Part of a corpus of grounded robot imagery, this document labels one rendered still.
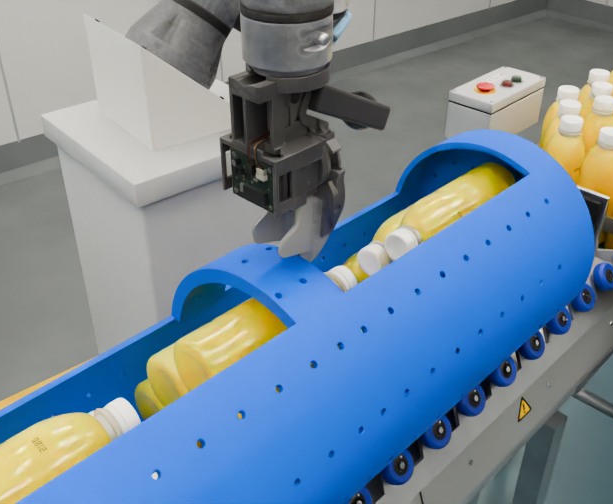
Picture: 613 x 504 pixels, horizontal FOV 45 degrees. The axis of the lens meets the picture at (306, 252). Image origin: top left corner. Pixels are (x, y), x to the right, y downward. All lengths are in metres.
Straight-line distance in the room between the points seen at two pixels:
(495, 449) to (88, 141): 0.75
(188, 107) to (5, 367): 1.62
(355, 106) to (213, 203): 0.53
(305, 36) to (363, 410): 0.33
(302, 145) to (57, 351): 2.06
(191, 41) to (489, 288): 0.59
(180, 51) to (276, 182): 0.57
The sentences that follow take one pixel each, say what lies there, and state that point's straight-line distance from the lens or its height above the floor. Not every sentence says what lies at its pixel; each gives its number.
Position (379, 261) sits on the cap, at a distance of 0.94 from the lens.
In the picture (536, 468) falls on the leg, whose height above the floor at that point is 0.51.
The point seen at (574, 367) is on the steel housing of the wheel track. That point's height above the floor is 0.87.
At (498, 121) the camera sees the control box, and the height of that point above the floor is 1.06.
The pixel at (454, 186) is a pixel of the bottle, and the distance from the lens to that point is 0.95.
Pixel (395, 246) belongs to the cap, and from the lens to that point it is 0.89.
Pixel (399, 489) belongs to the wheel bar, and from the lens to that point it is 0.93.
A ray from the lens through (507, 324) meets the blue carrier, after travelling 0.87.
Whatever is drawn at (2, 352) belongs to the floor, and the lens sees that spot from 2.69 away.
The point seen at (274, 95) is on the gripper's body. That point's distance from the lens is 0.61.
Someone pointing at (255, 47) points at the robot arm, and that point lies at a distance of 0.61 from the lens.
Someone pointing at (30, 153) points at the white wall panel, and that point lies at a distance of 3.80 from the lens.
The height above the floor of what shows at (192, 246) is 1.00.
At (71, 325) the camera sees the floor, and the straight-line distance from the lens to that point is 2.73.
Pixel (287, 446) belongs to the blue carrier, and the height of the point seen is 1.16.
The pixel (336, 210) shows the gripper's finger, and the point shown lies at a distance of 0.69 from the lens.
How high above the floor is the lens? 1.65
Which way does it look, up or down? 34 degrees down
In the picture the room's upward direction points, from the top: straight up
